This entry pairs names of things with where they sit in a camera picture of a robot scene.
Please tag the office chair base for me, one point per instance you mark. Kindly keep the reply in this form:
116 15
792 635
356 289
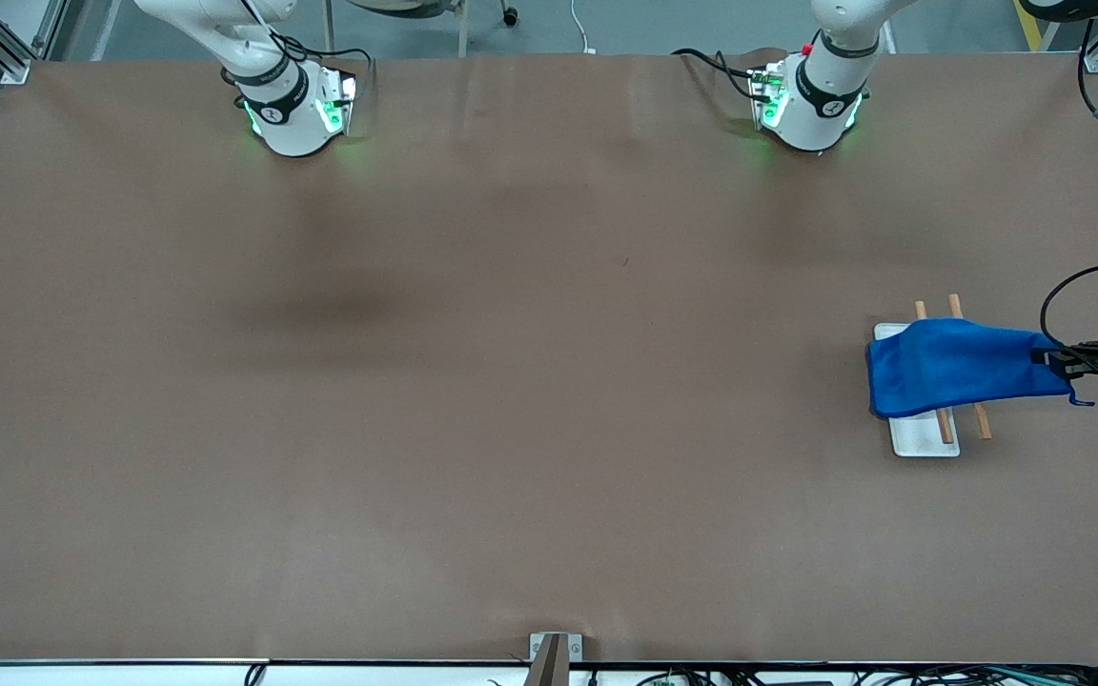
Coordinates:
509 14

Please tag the white rack base plate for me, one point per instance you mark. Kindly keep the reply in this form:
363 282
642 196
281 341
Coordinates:
921 436

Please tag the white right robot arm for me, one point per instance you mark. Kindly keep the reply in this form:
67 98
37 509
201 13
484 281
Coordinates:
292 129

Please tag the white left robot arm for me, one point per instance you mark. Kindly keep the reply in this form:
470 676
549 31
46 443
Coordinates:
816 114

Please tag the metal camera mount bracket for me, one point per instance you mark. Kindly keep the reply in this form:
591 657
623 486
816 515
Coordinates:
554 657

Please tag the blue microfibre towel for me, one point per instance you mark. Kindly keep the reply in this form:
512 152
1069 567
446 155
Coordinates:
949 367

